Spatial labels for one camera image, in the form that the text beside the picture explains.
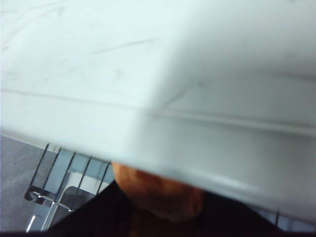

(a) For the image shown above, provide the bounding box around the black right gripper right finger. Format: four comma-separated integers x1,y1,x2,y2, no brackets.
197,192,281,233

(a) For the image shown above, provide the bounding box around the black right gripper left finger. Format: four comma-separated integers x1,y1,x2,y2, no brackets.
46,180,135,233

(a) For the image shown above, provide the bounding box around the golden brown bread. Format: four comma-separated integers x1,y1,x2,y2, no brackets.
112,161,206,233

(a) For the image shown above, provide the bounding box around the cream Toshiba toaster oven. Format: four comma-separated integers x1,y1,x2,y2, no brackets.
0,0,316,224

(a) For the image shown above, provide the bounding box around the metal wire oven rack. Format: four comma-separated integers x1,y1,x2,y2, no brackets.
31,143,113,198

